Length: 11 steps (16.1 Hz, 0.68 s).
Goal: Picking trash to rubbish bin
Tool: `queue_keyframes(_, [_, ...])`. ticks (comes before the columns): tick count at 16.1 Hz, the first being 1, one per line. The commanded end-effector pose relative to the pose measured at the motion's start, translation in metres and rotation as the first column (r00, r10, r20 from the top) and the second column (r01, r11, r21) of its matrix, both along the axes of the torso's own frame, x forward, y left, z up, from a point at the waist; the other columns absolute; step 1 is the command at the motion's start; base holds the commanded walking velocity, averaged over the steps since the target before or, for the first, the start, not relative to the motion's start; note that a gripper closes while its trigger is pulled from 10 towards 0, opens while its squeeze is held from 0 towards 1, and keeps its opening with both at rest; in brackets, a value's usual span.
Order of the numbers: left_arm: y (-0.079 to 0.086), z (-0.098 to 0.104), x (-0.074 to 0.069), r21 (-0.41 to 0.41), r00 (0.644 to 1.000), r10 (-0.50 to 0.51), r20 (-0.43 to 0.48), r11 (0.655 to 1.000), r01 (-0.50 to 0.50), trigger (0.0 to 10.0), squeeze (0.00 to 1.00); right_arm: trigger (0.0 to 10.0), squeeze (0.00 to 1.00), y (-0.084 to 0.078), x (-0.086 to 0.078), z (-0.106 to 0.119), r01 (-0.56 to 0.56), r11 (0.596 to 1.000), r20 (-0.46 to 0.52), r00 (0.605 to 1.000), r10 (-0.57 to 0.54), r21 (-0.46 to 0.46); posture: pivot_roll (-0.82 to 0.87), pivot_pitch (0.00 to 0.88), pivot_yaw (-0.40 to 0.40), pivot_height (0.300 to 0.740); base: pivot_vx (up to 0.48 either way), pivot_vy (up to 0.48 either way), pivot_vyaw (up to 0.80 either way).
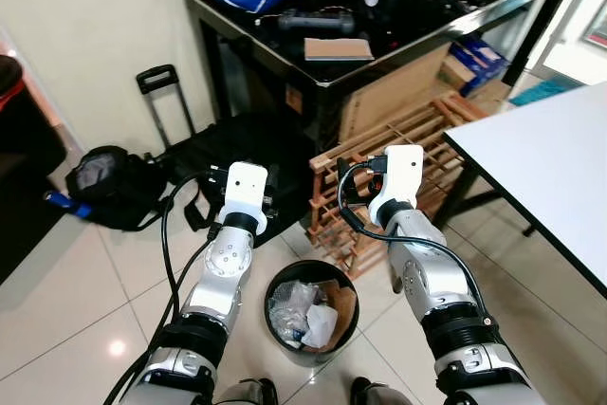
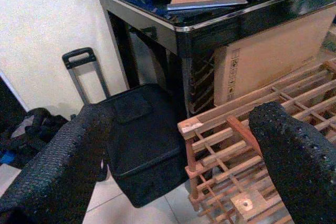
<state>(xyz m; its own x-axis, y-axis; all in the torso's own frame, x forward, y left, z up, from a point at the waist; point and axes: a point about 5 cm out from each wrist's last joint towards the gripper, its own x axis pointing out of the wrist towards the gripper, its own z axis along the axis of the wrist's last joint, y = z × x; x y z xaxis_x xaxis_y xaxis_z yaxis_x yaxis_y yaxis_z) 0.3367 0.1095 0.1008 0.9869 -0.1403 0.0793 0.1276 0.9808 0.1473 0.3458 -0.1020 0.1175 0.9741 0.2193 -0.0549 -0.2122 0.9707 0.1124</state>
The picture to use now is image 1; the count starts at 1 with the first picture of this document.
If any clear plastic wrapper trash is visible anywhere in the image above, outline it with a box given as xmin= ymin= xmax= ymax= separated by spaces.
xmin=268 ymin=282 xmax=321 ymax=340

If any brown cardboard trash piece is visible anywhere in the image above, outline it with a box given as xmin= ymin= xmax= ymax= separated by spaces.
xmin=318 ymin=279 xmax=357 ymax=349

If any small round black trash bin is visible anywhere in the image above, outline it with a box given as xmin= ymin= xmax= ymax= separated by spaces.
xmin=264 ymin=259 xmax=361 ymax=356

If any white crumpled paper trash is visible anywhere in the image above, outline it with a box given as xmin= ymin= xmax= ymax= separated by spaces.
xmin=303 ymin=304 xmax=340 ymax=349

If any black bin with red band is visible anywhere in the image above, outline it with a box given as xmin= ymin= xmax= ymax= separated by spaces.
xmin=0 ymin=53 xmax=26 ymax=113

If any wooden slatted rack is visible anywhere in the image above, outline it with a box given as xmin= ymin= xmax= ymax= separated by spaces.
xmin=307 ymin=91 xmax=495 ymax=279

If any black trolley suitcase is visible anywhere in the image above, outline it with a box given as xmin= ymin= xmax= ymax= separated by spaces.
xmin=135 ymin=63 xmax=315 ymax=247

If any large brown cardboard sheet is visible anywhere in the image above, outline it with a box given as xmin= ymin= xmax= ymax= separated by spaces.
xmin=338 ymin=44 xmax=452 ymax=141

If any black backpack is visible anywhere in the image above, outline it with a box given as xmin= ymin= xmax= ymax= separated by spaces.
xmin=64 ymin=145 xmax=171 ymax=231

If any small flat cardboard box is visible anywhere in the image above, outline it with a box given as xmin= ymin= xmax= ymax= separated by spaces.
xmin=303 ymin=36 xmax=377 ymax=64

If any black desk with metal edge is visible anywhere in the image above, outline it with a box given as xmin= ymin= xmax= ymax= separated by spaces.
xmin=181 ymin=0 xmax=585 ymax=152

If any blue carton box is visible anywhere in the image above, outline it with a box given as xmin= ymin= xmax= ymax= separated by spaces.
xmin=450 ymin=36 xmax=509 ymax=94

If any blue bottle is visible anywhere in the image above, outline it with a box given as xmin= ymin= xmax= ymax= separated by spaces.
xmin=42 ymin=189 xmax=94 ymax=219

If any white table with black legs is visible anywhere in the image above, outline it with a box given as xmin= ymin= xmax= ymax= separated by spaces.
xmin=443 ymin=82 xmax=607 ymax=294

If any teal mat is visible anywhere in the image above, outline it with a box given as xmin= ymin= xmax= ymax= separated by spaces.
xmin=506 ymin=77 xmax=582 ymax=108

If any large black hard case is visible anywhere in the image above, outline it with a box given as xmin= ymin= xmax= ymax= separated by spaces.
xmin=0 ymin=106 xmax=70 ymax=284

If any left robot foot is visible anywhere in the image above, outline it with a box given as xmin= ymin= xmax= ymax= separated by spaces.
xmin=212 ymin=377 xmax=280 ymax=405

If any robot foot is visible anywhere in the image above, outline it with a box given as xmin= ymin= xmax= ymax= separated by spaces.
xmin=350 ymin=376 xmax=414 ymax=405
xmin=212 ymin=377 xmax=280 ymax=405

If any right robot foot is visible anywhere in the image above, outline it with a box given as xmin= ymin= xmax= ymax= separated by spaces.
xmin=350 ymin=376 xmax=414 ymax=405

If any white cabinet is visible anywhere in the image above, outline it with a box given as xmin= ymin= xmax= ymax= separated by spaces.
xmin=527 ymin=0 xmax=607 ymax=84

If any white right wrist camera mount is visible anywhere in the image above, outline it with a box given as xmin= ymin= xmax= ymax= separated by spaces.
xmin=367 ymin=144 xmax=426 ymax=208

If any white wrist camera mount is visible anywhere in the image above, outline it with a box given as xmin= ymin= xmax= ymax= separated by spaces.
xmin=224 ymin=161 xmax=270 ymax=215
xmin=367 ymin=144 xmax=426 ymax=208

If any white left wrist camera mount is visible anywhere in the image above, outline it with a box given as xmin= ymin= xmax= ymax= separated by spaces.
xmin=224 ymin=161 xmax=270 ymax=215

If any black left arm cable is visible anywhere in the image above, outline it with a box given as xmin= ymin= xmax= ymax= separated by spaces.
xmin=102 ymin=170 xmax=230 ymax=405

